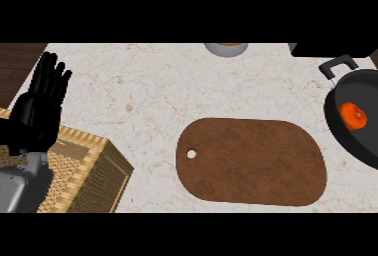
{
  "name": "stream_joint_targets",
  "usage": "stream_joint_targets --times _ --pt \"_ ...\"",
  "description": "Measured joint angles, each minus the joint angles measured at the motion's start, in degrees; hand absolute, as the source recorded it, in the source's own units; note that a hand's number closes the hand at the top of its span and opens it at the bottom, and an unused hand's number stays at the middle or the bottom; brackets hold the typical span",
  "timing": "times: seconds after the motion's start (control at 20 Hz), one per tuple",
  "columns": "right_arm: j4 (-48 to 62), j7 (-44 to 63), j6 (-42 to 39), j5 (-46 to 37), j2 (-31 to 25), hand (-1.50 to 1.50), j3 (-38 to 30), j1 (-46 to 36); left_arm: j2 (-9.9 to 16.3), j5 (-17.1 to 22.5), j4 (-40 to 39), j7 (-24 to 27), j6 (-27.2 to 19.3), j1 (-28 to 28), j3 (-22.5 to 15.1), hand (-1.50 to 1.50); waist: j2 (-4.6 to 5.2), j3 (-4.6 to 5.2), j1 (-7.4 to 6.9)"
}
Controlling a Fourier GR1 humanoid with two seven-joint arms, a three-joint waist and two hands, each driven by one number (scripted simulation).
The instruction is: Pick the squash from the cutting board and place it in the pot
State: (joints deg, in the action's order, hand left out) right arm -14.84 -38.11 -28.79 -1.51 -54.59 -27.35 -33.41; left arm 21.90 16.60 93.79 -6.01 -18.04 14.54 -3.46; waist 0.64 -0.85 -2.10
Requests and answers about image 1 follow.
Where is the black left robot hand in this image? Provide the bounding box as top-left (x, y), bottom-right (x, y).
top-left (0, 51), bottom-right (73, 157)

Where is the brown wooden cutting board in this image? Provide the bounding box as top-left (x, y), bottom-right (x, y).
top-left (174, 117), bottom-right (329, 208)

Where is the orange squash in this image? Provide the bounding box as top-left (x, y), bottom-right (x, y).
top-left (338, 101), bottom-right (369, 131)

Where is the dark wooden panel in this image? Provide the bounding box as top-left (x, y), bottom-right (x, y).
top-left (0, 43), bottom-right (50, 110)

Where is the wicker basket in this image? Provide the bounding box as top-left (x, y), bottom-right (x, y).
top-left (0, 107), bottom-right (135, 214)

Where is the grey cup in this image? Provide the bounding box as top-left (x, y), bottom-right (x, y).
top-left (203, 43), bottom-right (249, 59)

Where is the black appliance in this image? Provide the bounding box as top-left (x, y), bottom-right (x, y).
top-left (289, 43), bottom-right (378, 59)

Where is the black pot with handle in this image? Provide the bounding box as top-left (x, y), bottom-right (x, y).
top-left (317, 54), bottom-right (378, 171)

